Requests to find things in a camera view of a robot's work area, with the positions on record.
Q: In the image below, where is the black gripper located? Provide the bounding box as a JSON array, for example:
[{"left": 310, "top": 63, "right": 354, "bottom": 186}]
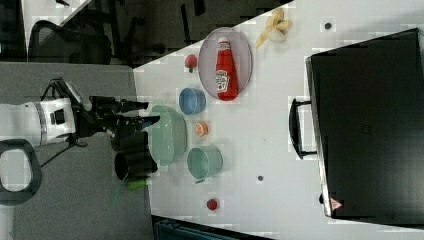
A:
[{"left": 75, "top": 96, "right": 160, "bottom": 138}]

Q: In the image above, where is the red ketchup bottle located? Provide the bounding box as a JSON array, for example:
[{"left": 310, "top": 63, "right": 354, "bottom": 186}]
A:
[{"left": 215, "top": 37, "right": 238, "bottom": 101}]

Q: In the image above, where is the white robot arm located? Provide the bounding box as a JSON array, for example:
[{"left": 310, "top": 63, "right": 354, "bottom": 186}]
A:
[{"left": 1, "top": 77, "right": 160, "bottom": 206}]

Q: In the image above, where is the strawberry toy near plate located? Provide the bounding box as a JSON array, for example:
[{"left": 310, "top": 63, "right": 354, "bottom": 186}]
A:
[{"left": 185, "top": 54, "right": 197, "bottom": 73}]

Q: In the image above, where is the grey oval plate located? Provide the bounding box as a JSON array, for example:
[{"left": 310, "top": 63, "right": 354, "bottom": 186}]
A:
[{"left": 198, "top": 27, "right": 252, "bottom": 100}]

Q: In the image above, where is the small black pot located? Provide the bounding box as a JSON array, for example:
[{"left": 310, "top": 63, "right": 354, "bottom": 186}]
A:
[{"left": 110, "top": 132, "right": 148, "bottom": 152}]

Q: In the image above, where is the green colander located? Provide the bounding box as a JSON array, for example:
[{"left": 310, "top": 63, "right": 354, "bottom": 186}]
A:
[{"left": 147, "top": 105, "right": 187, "bottom": 166}]

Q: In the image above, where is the blue bowl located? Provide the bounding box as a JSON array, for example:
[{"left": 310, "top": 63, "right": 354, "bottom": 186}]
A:
[{"left": 179, "top": 88, "right": 206, "bottom": 115}]

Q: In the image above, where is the orange slice toy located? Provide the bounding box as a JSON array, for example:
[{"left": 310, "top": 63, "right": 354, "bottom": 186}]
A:
[{"left": 194, "top": 121, "right": 209, "bottom": 137}]

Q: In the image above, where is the green spatula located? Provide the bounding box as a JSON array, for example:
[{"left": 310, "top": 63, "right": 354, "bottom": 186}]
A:
[{"left": 110, "top": 183, "right": 121, "bottom": 207}]

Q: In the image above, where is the green mug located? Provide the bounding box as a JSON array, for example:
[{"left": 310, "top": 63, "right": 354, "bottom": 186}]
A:
[{"left": 187, "top": 145, "right": 223, "bottom": 184}]

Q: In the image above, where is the black office chair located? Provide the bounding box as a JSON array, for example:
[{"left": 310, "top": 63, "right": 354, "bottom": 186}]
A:
[{"left": 28, "top": 20, "right": 112, "bottom": 65}]

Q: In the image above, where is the strawberry toy near table edge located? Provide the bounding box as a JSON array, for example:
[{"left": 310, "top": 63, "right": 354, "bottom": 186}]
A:
[{"left": 206, "top": 199, "right": 218, "bottom": 211}]

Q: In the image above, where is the peeled banana toy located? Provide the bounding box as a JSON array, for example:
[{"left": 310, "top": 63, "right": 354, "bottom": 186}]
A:
[{"left": 255, "top": 8, "right": 292, "bottom": 49}]

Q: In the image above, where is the black toaster oven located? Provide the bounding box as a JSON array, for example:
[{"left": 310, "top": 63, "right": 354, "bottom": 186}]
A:
[{"left": 305, "top": 28, "right": 423, "bottom": 229}]

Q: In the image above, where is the green pot handle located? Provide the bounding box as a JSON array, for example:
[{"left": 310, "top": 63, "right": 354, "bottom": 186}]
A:
[{"left": 127, "top": 178, "right": 147, "bottom": 191}]

